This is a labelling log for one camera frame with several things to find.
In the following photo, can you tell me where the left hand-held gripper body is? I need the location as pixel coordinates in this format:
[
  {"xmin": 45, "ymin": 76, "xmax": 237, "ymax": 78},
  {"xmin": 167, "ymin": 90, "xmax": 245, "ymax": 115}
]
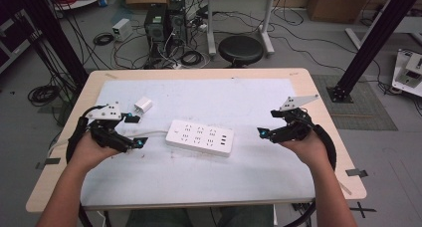
[{"xmin": 87, "ymin": 102, "xmax": 135, "ymax": 153}]

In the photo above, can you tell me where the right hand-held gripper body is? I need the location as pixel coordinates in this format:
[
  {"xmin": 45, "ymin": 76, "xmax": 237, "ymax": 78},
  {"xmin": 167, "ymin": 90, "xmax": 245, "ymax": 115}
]
[{"xmin": 269, "ymin": 94, "xmax": 320, "ymax": 144}]

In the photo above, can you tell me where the white charger adapter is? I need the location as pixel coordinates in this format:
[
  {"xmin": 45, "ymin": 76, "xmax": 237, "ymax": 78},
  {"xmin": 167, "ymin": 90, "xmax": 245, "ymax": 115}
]
[{"xmin": 133, "ymin": 96, "xmax": 153, "ymax": 114}]

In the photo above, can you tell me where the white power strip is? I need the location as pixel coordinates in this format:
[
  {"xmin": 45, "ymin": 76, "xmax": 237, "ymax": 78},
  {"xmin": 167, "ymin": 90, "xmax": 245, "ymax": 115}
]
[{"xmin": 164, "ymin": 118, "xmax": 235, "ymax": 158}]

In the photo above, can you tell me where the person's left hand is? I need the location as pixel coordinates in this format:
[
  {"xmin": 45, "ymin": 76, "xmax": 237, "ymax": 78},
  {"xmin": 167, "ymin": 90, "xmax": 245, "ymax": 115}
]
[{"xmin": 71, "ymin": 132, "xmax": 120, "ymax": 173}]

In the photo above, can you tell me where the person's right hand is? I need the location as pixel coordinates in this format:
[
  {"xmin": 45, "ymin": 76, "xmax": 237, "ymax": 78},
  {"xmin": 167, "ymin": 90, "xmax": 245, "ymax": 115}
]
[{"xmin": 280, "ymin": 132, "xmax": 331, "ymax": 172}]

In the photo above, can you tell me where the grey tape strip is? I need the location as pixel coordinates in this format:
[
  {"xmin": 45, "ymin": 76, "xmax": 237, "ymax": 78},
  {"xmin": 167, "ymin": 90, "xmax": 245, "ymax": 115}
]
[
  {"xmin": 344, "ymin": 168, "xmax": 369, "ymax": 178},
  {"xmin": 35, "ymin": 157, "xmax": 62, "ymax": 170}
]

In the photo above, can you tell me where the grey floor mat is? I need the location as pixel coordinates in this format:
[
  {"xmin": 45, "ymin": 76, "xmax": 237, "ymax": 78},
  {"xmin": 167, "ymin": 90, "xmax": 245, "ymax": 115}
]
[{"xmin": 312, "ymin": 74, "xmax": 399, "ymax": 132}]

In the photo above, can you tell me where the white table mat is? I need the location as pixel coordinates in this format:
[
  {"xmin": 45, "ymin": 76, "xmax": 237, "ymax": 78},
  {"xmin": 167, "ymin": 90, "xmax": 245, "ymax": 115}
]
[{"xmin": 80, "ymin": 78, "xmax": 317, "ymax": 209}]

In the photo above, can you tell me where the black round stool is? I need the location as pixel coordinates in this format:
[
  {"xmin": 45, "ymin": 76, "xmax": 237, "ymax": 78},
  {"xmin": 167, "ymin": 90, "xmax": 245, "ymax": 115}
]
[{"xmin": 217, "ymin": 35, "xmax": 265, "ymax": 69}]

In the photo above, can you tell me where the white power supply box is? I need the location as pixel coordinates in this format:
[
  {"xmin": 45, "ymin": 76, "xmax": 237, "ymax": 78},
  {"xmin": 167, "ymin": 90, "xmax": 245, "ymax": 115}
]
[{"xmin": 111, "ymin": 18, "xmax": 134, "ymax": 43}]

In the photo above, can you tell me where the black computer tower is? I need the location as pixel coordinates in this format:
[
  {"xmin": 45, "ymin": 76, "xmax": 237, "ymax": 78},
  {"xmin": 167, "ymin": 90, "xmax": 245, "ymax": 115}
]
[
  {"xmin": 143, "ymin": 3, "xmax": 169, "ymax": 60},
  {"xmin": 166, "ymin": 0, "xmax": 189, "ymax": 50}
]

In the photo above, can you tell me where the black metal column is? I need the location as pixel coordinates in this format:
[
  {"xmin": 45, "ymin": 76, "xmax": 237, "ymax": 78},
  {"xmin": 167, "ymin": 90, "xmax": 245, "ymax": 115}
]
[
  {"xmin": 19, "ymin": 0, "xmax": 90, "ymax": 91},
  {"xmin": 325, "ymin": 0, "xmax": 422, "ymax": 104}
]

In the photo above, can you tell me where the large cardboard box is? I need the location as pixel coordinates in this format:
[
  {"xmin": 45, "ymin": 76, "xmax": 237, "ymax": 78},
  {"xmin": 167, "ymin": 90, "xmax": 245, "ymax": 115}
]
[{"xmin": 306, "ymin": 0, "xmax": 373, "ymax": 25}]

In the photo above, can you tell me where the white device with plates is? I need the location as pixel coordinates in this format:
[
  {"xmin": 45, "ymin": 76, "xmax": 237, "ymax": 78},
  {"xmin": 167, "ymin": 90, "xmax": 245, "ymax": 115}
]
[{"xmin": 390, "ymin": 48, "xmax": 422, "ymax": 99}]

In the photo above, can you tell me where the round white table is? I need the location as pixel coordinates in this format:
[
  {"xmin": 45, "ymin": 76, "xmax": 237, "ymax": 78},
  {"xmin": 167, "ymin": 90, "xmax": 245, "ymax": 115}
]
[{"xmin": 46, "ymin": 0, "xmax": 110, "ymax": 12}]

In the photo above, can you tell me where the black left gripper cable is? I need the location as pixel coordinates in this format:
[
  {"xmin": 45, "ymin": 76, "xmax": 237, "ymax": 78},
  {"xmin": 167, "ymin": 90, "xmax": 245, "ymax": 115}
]
[{"xmin": 65, "ymin": 105, "xmax": 109, "ymax": 165}]

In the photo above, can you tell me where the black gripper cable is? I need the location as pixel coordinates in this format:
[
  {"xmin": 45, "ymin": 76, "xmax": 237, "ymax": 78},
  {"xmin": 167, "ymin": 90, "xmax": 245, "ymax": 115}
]
[
  {"xmin": 282, "ymin": 122, "xmax": 338, "ymax": 227},
  {"xmin": 65, "ymin": 105, "xmax": 109, "ymax": 165}
]

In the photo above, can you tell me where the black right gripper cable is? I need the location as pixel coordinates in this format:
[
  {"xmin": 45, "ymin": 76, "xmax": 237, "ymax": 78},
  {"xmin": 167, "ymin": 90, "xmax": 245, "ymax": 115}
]
[{"xmin": 282, "ymin": 122, "xmax": 338, "ymax": 227}]

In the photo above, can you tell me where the black coiled cable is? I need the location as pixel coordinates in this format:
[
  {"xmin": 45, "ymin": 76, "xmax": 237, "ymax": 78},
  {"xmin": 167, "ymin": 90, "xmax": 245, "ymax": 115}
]
[
  {"xmin": 27, "ymin": 84, "xmax": 62, "ymax": 108},
  {"xmin": 92, "ymin": 32, "xmax": 115, "ymax": 47},
  {"xmin": 179, "ymin": 50, "xmax": 204, "ymax": 68}
]

